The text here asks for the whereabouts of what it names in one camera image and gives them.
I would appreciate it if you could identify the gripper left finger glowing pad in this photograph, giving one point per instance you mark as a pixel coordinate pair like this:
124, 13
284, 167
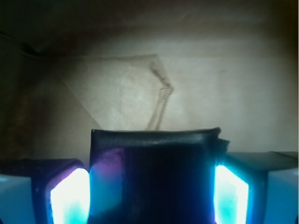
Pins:
53, 191

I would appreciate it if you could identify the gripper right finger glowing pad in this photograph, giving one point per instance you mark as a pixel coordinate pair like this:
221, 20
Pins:
257, 188

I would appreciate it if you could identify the black box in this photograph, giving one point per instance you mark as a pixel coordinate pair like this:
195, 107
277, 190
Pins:
154, 177

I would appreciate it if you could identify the brown paper bag bin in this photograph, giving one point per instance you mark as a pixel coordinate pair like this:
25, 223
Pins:
68, 66

